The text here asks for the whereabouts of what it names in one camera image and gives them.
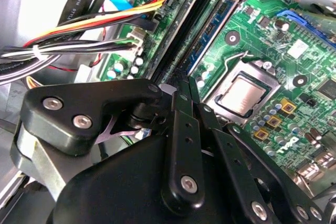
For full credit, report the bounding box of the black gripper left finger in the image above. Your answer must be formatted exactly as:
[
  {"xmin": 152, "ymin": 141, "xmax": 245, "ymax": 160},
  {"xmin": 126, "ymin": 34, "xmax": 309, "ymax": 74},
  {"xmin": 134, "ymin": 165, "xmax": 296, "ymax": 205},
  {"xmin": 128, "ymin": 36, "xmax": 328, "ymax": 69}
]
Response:
[{"xmin": 18, "ymin": 78, "xmax": 206, "ymax": 212}]

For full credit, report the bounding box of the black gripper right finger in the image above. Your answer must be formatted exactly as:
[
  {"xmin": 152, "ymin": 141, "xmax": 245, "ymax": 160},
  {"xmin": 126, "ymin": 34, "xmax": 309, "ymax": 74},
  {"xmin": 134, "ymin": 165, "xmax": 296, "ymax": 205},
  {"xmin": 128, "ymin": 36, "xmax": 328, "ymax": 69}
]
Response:
[{"xmin": 188, "ymin": 76, "xmax": 334, "ymax": 224}]

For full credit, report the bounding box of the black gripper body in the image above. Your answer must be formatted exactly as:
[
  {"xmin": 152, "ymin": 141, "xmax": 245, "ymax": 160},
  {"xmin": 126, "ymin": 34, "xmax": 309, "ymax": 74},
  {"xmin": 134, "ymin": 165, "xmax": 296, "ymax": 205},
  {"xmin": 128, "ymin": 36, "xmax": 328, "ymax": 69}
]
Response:
[{"xmin": 49, "ymin": 134, "xmax": 248, "ymax": 224}]

